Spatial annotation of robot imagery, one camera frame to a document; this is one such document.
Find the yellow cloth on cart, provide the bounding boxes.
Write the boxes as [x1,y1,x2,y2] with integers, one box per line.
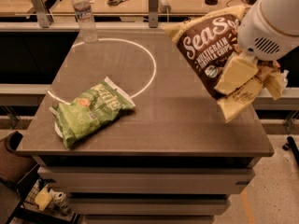
[35,188,52,211]

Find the black handled scissors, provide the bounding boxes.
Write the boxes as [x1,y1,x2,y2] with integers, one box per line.
[107,0,129,7]

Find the grey metal bracket middle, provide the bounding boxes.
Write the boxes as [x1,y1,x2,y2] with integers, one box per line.
[148,0,159,28]

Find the brown sea salt chip bag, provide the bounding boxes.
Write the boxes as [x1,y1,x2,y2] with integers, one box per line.
[163,6,266,121]

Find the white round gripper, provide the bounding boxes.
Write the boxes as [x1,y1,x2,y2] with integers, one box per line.
[214,1,299,100]

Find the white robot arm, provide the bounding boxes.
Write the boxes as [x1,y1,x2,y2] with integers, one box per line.
[214,0,299,98]

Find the brown chair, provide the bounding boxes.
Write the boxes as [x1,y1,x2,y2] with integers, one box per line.
[0,132,36,186]

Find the white power strip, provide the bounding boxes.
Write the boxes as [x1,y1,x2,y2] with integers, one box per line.
[158,0,171,13]

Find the grey metal bracket left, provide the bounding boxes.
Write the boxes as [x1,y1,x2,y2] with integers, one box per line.
[31,0,53,28]

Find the grey metal bracket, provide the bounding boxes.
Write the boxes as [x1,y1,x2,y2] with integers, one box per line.
[148,0,159,28]
[31,0,53,28]

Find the green kettle chip bag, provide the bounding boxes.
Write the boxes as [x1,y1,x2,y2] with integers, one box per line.
[50,77,135,148]

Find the clear plastic water bottle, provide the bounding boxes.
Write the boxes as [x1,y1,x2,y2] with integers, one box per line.
[71,0,98,43]

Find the can on cart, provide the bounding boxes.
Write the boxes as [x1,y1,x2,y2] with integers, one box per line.
[52,192,71,215]

